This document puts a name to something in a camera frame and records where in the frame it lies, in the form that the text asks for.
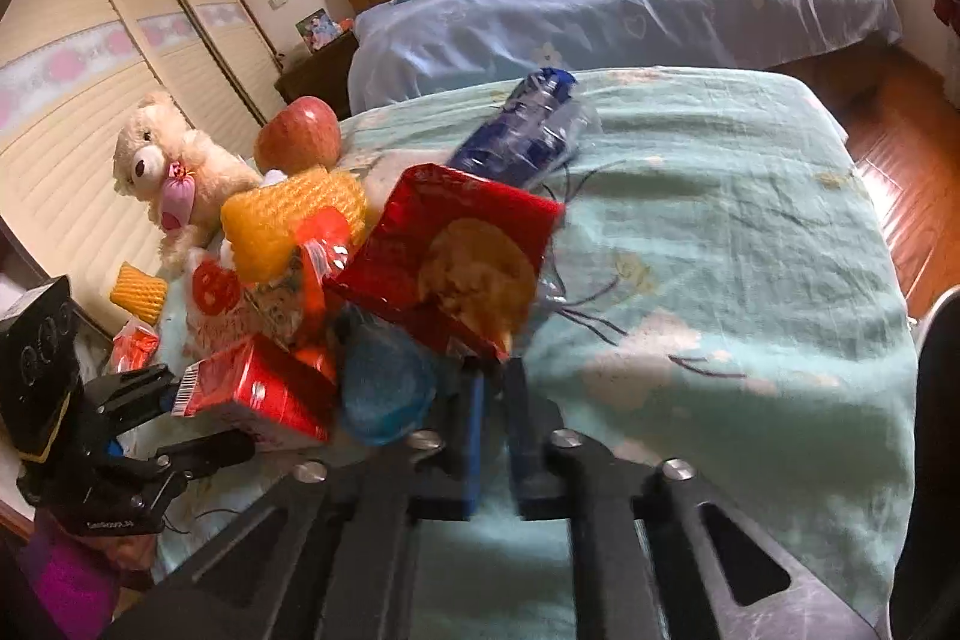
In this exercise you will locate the large yellow foam fruit net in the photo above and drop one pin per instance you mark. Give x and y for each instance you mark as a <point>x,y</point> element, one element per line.
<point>285,216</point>

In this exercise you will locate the bed with blue sheet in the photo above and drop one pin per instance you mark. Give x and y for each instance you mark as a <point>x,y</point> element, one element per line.
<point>600,3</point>

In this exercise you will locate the crushed bottle with blue label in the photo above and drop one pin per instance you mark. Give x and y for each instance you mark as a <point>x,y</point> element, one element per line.
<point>517,123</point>

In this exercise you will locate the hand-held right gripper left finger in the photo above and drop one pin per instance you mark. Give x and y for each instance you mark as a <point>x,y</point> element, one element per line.
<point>474,460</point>

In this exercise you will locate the white and red snack bag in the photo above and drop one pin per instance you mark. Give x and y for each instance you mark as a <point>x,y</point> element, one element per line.
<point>225,302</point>

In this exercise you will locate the person's left forearm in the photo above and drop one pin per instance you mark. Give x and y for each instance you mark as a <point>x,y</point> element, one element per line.
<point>67,587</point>

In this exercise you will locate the dark wooden nightstand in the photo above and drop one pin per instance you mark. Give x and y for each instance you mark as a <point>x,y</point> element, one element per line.
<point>315,78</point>

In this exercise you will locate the small yellow foam fruit net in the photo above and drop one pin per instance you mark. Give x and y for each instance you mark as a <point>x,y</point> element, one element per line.
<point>139,293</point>

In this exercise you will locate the orange red plastic wrapper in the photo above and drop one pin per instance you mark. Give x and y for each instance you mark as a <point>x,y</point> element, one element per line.
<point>322,242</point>

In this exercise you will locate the photo frame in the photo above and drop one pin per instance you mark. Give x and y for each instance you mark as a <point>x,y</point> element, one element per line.
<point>315,29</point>

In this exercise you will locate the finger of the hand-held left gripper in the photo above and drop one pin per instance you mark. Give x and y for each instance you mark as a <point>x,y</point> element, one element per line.
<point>135,389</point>
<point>206,452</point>

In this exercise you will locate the teal floral blanket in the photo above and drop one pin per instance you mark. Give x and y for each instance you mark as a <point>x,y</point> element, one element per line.
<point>712,235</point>

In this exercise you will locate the cream sliding door wardrobe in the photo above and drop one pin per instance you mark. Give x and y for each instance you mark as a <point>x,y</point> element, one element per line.
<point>90,48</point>

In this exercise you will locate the small red wrapper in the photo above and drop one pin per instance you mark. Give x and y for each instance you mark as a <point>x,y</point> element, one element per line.
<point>135,344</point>

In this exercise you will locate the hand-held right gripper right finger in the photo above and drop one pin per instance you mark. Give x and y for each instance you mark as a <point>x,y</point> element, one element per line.
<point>525,460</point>

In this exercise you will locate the cream teddy bear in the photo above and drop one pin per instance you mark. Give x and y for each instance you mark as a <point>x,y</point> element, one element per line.
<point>172,160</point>

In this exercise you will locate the red apple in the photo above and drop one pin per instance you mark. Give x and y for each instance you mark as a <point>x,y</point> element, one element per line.
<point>300,134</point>

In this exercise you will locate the red drink carton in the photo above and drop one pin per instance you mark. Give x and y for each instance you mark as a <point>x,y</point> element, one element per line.
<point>262,396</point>

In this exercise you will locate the red cookie snack packet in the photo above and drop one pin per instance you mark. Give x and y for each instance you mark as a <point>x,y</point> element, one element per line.
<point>420,235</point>

